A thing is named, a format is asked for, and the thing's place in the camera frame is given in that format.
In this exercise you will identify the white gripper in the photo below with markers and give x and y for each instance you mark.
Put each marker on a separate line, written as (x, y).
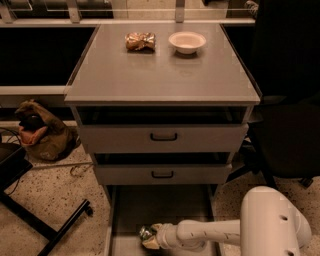
(165, 234)

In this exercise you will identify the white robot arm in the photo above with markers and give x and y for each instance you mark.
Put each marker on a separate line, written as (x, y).
(269, 225)

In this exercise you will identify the bottom grey drawer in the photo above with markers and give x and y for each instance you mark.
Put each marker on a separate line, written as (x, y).
(142, 205)

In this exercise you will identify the grey drawer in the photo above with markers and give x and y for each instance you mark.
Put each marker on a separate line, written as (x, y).
(142, 205)
(113, 130)
(161, 168)

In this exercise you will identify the middle grey drawer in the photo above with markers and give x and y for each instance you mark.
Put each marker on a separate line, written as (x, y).
(161, 168)

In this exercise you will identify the top grey drawer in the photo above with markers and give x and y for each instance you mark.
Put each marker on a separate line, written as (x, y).
(113, 130)

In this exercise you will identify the grey drawer cabinet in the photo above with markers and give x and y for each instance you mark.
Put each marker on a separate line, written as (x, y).
(210, 83)

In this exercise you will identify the brown cloth bag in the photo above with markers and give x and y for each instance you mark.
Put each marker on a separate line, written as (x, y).
(53, 142)

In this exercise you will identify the black office chair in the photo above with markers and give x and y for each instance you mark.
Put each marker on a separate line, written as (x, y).
(284, 60)

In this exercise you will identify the crumpled gold foil bag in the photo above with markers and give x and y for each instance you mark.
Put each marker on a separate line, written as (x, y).
(137, 41)

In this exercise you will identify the white bowl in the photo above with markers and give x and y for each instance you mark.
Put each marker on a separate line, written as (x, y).
(187, 42)

